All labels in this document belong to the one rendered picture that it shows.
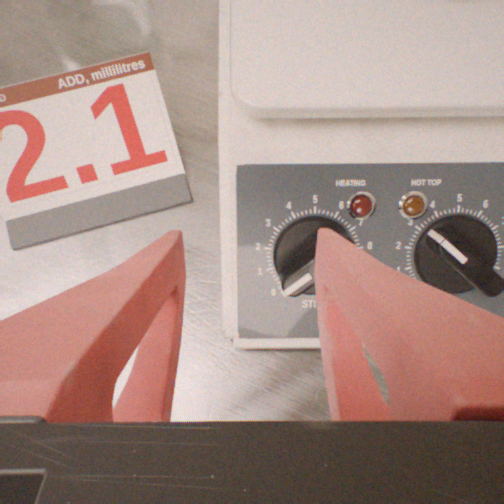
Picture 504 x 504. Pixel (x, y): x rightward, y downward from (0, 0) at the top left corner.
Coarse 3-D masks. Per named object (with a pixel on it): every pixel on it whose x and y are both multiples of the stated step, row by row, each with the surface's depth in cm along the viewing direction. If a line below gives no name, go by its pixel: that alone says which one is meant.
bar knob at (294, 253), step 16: (304, 224) 21; (320, 224) 21; (336, 224) 21; (288, 240) 21; (304, 240) 21; (352, 240) 19; (288, 256) 21; (304, 256) 20; (288, 272) 20; (304, 272) 20; (288, 288) 20; (304, 288) 20
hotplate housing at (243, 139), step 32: (224, 0) 22; (224, 32) 22; (224, 64) 21; (224, 96) 21; (224, 128) 21; (256, 128) 20; (288, 128) 20; (320, 128) 20; (352, 128) 20; (384, 128) 20; (416, 128) 20; (448, 128) 20; (480, 128) 20; (224, 160) 21; (256, 160) 20; (288, 160) 20; (320, 160) 20; (352, 160) 20; (384, 160) 20; (416, 160) 20; (448, 160) 20; (480, 160) 20; (224, 192) 21; (224, 224) 21; (224, 256) 22; (224, 288) 22; (224, 320) 23
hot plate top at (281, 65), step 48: (240, 0) 19; (288, 0) 19; (336, 0) 19; (384, 0) 19; (480, 0) 19; (240, 48) 19; (288, 48) 19; (336, 48) 19; (384, 48) 19; (432, 48) 19; (480, 48) 19; (240, 96) 19; (288, 96) 18; (336, 96) 19; (384, 96) 19; (432, 96) 19; (480, 96) 19
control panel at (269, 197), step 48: (240, 192) 21; (288, 192) 21; (336, 192) 21; (384, 192) 21; (432, 192) 21; (480, 192) 21; (240, 240) 21; (384, 240) 21; (240, 288) 22; (240, 336) 22; (288, 336) 22
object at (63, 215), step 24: (168, 120) 26; (168, 168) 27; (72, 192) 26; (96, 192) 26; (120, 192) 26; (144, 192) 26; (168, 192) 26; (24, 216) 26; (48, 216) 26; (72, 216) 26; (96, 216) 26; (120, 216) 26; (24, 240) 26; (48, 240) 26
